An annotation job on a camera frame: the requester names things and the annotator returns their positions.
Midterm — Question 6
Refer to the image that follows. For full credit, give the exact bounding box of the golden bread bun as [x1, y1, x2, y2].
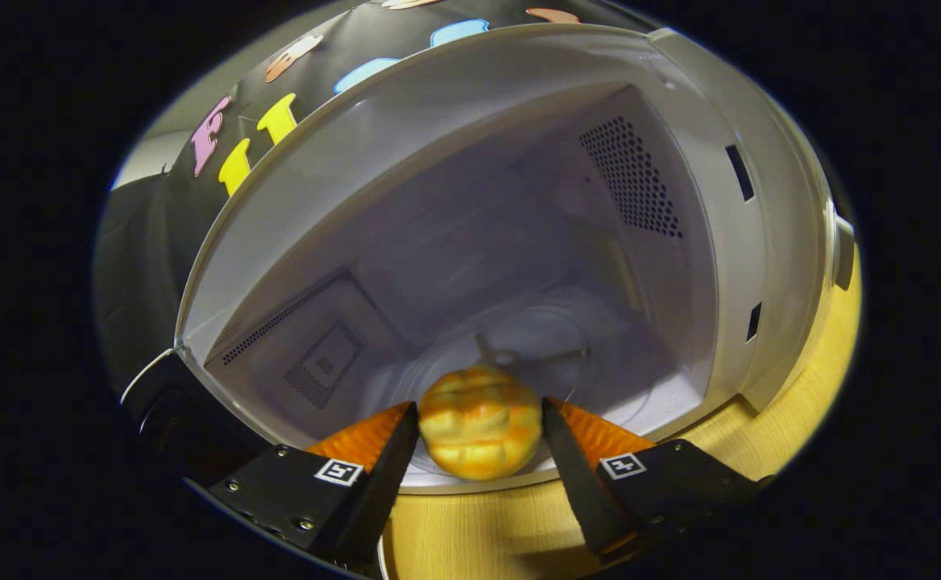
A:
[418, 365, 544, 482]

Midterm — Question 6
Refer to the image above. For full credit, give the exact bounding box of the white microwave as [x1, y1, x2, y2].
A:
[120, 23, 858, 494]

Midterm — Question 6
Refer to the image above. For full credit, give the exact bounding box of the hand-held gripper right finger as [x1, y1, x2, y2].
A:
[541, 396, 775, 565]

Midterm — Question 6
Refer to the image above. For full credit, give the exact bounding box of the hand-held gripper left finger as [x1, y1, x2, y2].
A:
[206, 401, 421, 566]

